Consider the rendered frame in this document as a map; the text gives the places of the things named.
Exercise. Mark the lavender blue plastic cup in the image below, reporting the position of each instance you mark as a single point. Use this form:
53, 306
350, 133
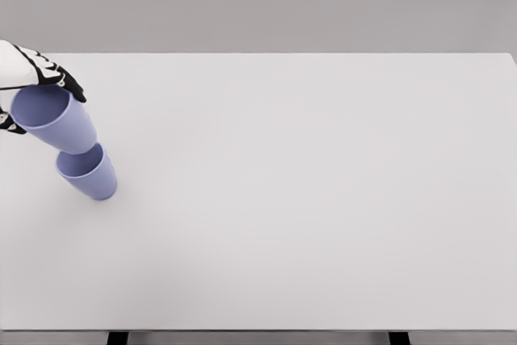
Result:
97, 177
64, 127

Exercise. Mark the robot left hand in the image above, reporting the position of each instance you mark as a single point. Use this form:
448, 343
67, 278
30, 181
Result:
16, 70

